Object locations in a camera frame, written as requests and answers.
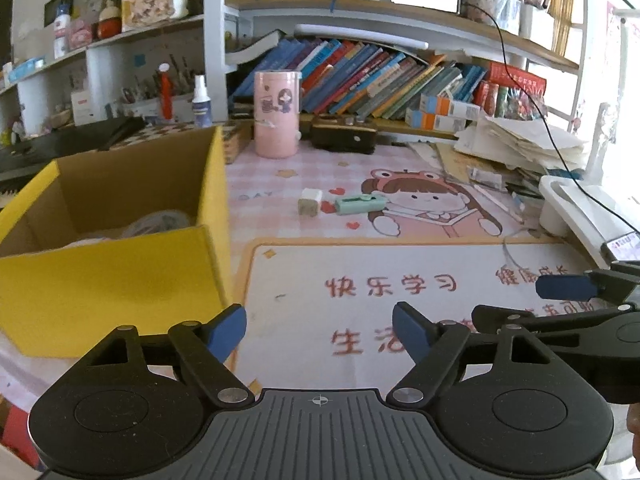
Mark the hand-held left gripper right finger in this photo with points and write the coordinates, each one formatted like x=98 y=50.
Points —
x=412 y=327

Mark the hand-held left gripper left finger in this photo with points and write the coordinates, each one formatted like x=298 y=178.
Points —
x=227 y=327

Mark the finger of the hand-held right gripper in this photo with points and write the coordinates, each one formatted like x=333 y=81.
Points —
x=565 y=287
x=560 y=321

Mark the yellow cardboard box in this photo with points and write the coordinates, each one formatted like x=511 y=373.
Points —
x=100 y=300

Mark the pink mat covered desktop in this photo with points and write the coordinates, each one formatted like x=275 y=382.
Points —
x=325 y=170

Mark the smartphone with colourful screen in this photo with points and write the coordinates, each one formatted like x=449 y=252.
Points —
x=622 y=247

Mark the white pen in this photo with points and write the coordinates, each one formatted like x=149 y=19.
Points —
x=497 y=203

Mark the mint green utility knife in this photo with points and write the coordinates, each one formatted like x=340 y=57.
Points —
x=360 y=204

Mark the small white tube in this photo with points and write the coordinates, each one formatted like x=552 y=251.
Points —
x=485 y=175

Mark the white green eraser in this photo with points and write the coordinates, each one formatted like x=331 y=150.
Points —
x=309 y=203

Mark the stack of papers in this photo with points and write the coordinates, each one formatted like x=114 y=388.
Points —
x=520 y=142

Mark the wooden checkered box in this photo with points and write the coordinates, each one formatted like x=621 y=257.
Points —
x=235 y=142

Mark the colourful patterned package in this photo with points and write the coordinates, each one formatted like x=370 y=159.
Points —
x=515 y=102

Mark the black wooden box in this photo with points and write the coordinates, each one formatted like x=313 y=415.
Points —
x=345 y=137

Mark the pink cartoon pen holder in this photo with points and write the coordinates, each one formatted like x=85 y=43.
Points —
x=277 y=130

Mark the orange blue white carton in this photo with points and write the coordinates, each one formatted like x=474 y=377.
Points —
x=450 y=106
x=432 y=121

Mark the red book box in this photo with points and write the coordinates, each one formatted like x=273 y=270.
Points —
x=517 y=77

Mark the white blue spray bottle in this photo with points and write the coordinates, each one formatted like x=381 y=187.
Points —
x=202 y=110

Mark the red object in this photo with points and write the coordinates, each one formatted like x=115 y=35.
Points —
x=15 y=435

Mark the red bottle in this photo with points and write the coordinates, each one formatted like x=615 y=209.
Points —
x=165 y=95

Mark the leaning row of books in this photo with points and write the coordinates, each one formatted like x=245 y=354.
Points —
x=360 y=80

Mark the white pen container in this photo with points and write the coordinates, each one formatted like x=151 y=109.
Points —
x=537 y=27

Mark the white box with red label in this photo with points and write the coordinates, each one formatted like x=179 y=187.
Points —
x=81 y=110

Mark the white bookshelf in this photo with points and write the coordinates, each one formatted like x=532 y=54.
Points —
x=215 y=35

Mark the red round pot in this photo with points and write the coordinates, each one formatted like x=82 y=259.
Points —
x=110 y=27

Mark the white bottle with blue cap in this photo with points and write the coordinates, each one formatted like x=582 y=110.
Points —
x=62 y=35

